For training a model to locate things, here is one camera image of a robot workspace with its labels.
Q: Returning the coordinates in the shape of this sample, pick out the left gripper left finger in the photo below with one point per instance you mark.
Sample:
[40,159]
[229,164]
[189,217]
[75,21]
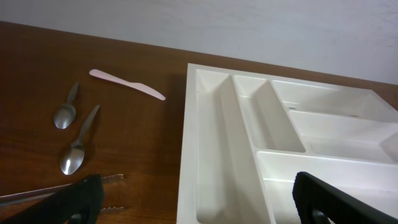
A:
[83,198]

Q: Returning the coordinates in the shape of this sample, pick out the steel kitchen tongs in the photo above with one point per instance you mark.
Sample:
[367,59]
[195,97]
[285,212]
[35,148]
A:
[7,200]

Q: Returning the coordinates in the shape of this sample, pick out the pink plastic knife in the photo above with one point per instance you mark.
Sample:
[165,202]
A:
[138,86]

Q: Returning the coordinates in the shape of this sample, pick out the upper small steel teaspoon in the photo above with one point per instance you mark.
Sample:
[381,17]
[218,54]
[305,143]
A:
[67,112]

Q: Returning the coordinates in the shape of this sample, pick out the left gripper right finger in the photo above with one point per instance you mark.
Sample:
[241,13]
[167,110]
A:
[319,202]

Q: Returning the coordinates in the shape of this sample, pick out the lower small steel teaspoon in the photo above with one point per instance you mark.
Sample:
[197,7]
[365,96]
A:
[72,159]

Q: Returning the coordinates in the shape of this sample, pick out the white plastic cutlery tray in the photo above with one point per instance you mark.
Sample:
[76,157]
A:
[246,136]

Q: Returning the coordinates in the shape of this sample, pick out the small steel teaspoon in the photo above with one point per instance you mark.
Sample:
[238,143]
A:
[72,159]
[67,112]

